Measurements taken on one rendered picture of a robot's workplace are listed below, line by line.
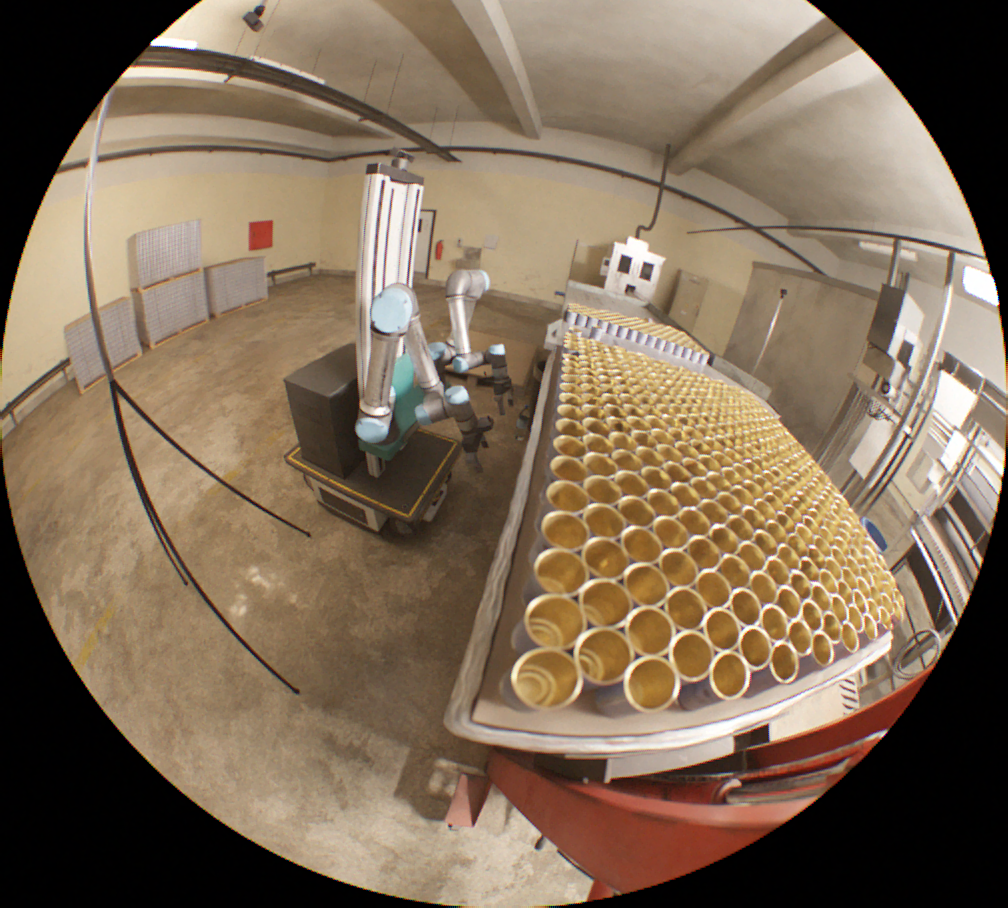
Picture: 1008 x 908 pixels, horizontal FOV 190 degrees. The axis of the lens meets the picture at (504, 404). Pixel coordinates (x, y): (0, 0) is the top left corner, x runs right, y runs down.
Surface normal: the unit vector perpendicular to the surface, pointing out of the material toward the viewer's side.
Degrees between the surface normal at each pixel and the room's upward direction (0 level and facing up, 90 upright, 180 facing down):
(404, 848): 0
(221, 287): 91
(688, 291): 90
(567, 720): 1
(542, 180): 90
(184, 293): 91
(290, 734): 0
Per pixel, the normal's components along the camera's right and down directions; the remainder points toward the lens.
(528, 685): 0.18, -0.86
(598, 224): -0.21, 0.48
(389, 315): 0.21, 0.42
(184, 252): 0.94, 0.31
